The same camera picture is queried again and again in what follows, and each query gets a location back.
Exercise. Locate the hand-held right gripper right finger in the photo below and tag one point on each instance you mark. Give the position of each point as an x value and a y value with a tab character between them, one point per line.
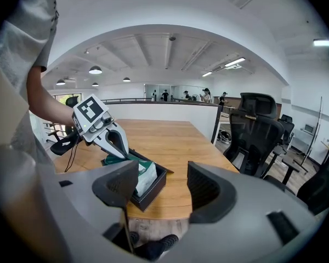
208	193

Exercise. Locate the black rectangular tray box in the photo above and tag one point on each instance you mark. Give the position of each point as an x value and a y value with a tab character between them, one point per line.
150	200

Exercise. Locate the person's grey shirt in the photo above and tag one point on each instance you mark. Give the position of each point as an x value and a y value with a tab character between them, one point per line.
24	23

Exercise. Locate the ceiling light strip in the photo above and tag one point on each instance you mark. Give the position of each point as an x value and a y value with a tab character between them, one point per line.
325	43
207	74
234	62

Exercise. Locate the black pendant lamp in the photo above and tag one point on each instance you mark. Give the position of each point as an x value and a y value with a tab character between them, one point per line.
60	82
95	70
95	84
126	79

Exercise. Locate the person's left black shoe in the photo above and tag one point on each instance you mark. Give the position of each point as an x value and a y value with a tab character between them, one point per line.
134	237

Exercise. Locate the person's left forearm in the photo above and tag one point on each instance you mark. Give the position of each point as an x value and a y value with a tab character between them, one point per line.
46	100

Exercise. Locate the black office chair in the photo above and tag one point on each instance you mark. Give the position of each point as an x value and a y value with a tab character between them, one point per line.
252	136
323	179
287	127
61	147

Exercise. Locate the person's right black shoe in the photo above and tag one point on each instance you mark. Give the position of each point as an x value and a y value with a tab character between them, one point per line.
164	244

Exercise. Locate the green and white packet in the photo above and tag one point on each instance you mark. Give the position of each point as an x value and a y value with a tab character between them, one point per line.
146	177

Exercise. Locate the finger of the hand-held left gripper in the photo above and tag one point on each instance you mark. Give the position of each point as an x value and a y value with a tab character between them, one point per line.
123	140
107	147

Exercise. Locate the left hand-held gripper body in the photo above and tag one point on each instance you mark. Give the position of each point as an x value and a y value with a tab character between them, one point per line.
90	114

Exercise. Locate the person's black shoe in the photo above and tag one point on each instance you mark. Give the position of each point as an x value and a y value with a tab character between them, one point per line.
164	244
134	237

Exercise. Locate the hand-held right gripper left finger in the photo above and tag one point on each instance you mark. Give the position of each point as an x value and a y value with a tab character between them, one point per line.
115	185

